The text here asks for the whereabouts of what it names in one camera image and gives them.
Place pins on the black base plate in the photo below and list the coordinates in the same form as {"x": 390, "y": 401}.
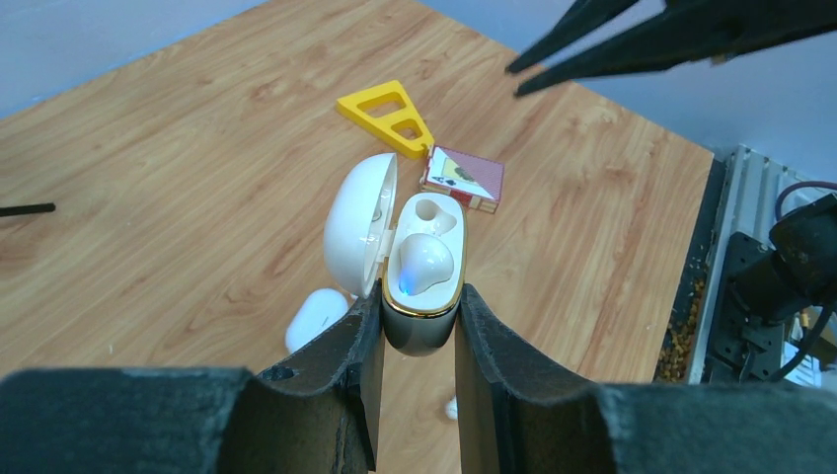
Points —
{"x": 693, "y": 294}

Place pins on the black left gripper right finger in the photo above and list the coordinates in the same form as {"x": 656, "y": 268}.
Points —
{"x": 521, "y": 412}

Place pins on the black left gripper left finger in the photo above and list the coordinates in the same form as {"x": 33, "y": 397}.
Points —
{"x": 316, "y": 411}

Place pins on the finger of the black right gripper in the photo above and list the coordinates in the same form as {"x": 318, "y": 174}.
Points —
{"x": 581, "y": 18}
{"x": 689, "y": 31}

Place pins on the black microphone tripod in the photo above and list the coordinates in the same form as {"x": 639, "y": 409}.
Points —
{"x": 27, "y": 209}

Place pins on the white stem earbud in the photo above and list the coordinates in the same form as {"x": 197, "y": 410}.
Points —
{"x": 424, "y": 262}

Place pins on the yellow triangular plastic frame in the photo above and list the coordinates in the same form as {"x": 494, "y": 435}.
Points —
{"x": 387, "y": 112}

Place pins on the white ear-clip earbud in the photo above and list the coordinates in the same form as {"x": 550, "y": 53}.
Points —
{"x": 451, "y": 409}

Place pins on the white gold-trimmed earbud case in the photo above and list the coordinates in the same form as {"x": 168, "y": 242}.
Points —
{"x": 362, "y": 236}

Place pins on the white oval earbud case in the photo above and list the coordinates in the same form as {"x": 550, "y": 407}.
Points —
{"x": 321, "y": 309}

